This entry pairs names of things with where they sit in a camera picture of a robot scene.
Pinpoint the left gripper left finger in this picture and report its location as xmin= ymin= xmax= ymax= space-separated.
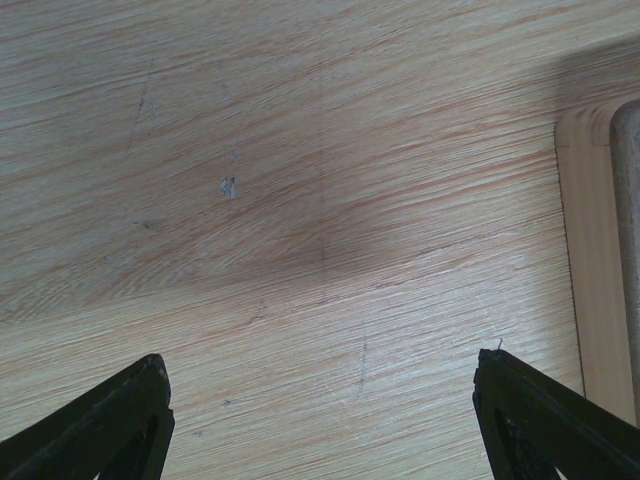
xmin=1 ymin=354 xmax=175 ymax=479

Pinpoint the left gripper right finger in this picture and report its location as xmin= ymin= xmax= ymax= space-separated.
xmin=472 ymin=349 xmax=639 ymax=479

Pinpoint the wooden chess board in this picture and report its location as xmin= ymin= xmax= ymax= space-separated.
xmin=555 ymin=96 xmax=639 ymax=425

